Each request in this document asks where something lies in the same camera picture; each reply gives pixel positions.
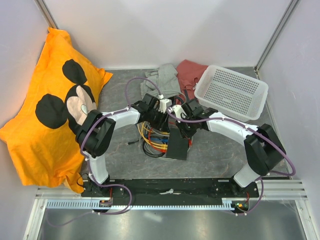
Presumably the orange Mickey Mouse pillow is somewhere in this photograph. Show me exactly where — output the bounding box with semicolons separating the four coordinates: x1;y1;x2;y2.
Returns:
0;28;112;194

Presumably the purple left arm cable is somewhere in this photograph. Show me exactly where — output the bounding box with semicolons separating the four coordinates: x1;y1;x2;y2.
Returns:
46;77;163;227

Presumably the yellow ethernet cable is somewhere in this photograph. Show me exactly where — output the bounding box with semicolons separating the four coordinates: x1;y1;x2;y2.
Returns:
139;121;169;151

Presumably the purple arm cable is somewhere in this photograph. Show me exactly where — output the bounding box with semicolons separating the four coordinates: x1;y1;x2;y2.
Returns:
167;107;297;217
46;77;163;227

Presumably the white perforated plastic basket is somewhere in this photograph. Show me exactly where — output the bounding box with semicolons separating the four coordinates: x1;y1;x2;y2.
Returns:
194;65;269;122

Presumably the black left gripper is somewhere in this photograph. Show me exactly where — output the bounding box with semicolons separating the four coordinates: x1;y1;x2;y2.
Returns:
146;108;170;133

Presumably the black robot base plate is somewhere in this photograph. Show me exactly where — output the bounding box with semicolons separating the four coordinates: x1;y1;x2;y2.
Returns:
81;178;260;205

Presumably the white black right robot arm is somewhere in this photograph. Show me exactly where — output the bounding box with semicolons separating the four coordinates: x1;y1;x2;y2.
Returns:
171;99;286;197

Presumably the red ethernet cable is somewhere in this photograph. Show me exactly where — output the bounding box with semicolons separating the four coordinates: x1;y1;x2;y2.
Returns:
147;119;193;151

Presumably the black ethernet cable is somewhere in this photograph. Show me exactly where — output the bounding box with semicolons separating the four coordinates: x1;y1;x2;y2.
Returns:
127;139;168;159

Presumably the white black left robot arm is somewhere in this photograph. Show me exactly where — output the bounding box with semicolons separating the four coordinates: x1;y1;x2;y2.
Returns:
75;93;172;197

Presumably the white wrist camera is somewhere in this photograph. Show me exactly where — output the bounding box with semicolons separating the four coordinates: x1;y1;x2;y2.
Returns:
168;104;187;123
158;94;172;114

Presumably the red cloth with navy trim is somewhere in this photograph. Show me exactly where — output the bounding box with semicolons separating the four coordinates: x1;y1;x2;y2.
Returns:
176;59;208;100

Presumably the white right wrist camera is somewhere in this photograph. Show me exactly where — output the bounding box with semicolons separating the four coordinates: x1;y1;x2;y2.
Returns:
168;104;187;123

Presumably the grey cloth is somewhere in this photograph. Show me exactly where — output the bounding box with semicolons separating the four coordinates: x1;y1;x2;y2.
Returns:
140;63;181;98

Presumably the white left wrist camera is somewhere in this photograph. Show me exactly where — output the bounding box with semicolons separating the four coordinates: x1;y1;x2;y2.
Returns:
158;94;172;114

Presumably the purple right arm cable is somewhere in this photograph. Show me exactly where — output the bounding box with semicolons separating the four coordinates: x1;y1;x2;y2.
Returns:
167;107;297;217

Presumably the grey slotted cable duct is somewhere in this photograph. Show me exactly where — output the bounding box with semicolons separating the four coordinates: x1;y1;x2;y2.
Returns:
46;199;235;211

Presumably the black network switch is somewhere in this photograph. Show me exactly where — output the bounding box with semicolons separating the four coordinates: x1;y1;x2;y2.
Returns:
166;127;189;161

